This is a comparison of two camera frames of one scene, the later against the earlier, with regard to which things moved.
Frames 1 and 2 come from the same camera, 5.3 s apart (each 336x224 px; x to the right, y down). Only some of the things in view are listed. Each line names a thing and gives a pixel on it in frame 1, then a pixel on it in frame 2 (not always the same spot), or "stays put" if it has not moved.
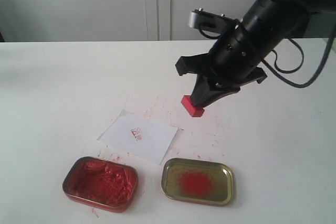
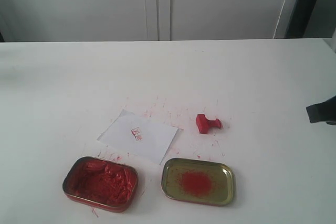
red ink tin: (101, 182) stays put
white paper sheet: (143, 136) stays put
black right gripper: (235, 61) to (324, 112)
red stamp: (195, 112) to (203, 124)
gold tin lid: (197, 181) stays put
